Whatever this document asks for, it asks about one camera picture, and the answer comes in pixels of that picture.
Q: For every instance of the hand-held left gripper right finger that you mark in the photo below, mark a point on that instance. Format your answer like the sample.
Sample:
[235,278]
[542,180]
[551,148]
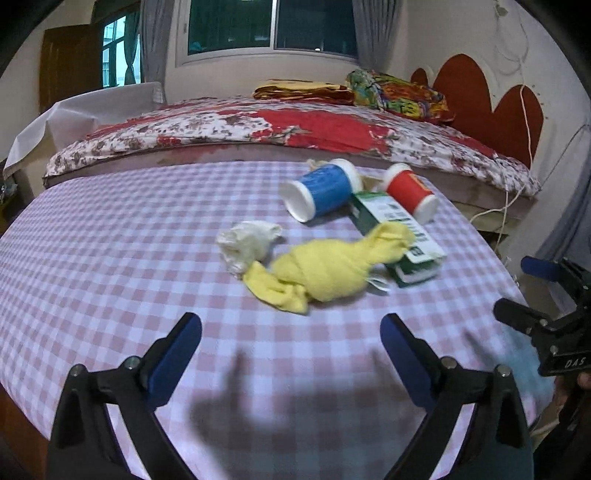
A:
[406,360]

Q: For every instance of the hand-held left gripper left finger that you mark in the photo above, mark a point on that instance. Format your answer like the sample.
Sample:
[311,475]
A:
[175,355]

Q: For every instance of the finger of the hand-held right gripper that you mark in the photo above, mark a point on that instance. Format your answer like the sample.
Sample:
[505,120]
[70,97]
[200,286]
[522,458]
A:
[540,267]
[517,314]

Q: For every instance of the light blue cloth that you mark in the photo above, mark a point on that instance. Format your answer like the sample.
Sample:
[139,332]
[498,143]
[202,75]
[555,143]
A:
[521,360]

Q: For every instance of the yellow cloth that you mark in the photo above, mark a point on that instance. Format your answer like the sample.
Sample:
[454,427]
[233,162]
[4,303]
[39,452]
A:
[323,272]

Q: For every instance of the white tissue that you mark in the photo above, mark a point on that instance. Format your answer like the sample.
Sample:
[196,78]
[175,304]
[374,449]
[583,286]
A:
[244,244]

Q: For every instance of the green white carton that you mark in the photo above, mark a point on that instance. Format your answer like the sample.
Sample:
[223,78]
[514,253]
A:
[383,212]

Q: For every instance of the red paper cup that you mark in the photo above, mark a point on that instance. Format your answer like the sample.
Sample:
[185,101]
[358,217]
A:
[406,189]

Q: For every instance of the blue paper cup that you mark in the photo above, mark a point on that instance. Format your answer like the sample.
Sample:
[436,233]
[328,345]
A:
[323,187]

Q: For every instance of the beige paper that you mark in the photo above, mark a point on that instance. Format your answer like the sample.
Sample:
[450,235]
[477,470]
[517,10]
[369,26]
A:
[316,165]

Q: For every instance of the grey patterned curtain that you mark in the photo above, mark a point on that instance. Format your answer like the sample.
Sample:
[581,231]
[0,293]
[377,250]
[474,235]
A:
[568,230]

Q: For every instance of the purple checkered tablecloth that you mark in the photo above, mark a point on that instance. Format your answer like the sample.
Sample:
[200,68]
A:
[138,254]

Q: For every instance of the colourful printed pillow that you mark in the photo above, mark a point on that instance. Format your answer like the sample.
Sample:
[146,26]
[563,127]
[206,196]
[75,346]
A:
[397,94]

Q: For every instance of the red floral bedspread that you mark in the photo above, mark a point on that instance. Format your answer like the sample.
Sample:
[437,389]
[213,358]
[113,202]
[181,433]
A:
[277,124]

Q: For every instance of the white cover sheet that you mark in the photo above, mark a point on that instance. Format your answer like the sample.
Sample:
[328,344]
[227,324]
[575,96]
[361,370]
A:
[92,110]

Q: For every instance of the folded yellow red blanket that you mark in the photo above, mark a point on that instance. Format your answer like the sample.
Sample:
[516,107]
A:
[300,91]

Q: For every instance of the wooden door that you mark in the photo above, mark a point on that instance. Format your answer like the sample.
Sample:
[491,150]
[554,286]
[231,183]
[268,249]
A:
[69,69]

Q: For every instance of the green barred window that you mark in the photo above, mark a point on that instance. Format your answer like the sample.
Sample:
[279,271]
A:
[121,50]

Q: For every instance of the white framed window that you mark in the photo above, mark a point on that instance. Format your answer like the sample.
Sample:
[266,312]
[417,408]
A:
[277,23]

